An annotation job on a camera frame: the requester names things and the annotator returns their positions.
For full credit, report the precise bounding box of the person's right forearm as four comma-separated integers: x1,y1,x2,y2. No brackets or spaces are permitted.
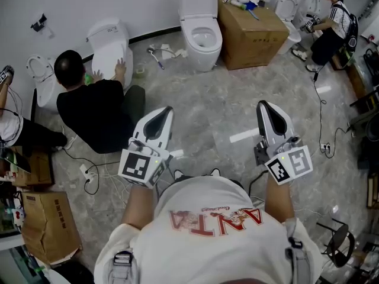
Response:
264,176,297,223

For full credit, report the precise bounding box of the large cardboard box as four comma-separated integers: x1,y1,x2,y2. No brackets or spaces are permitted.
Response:
217,0,290,71

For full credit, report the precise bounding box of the wooden bench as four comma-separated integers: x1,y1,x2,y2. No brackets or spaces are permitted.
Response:
331,50,370,100

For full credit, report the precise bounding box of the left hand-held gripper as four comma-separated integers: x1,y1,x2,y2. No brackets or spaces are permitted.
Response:
117,105,175,188

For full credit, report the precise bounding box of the white crumpled packaging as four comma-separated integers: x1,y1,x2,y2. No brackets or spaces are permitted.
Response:
160,43,189,60

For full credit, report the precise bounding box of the person's white t-shirt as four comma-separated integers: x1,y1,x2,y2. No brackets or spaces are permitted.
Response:
94,175,323,284

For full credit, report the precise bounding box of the small cardboard box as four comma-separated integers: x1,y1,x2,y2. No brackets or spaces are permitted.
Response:
11,146,54,188

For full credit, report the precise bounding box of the torn cardboard box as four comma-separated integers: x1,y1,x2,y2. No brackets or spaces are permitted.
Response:
21,191,83,266

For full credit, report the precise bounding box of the white toilet with tank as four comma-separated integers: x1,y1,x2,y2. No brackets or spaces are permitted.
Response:
85,18,134,92

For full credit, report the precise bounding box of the red and white toy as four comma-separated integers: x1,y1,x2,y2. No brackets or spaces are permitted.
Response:
13,205,27,227

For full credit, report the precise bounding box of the black stool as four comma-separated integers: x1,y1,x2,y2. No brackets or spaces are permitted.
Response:
316,217,356,269

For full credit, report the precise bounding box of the metal equipment rack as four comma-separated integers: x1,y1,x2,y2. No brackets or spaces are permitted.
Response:
346,84,379,209

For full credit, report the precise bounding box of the black wall bracket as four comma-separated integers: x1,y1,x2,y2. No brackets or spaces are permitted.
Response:
30,12,48,33

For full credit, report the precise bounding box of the black power cable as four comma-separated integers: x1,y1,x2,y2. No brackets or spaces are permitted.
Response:
312,72,353,159

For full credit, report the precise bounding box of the grey shoulder strap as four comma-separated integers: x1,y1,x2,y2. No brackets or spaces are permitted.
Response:
111,248,134,284
284,217,311,284

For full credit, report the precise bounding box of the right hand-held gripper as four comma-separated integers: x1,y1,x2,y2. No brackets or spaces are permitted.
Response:
253,100,314,186

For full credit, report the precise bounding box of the person's left forearm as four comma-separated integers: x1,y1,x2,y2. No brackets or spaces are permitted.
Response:
120,183,163,228

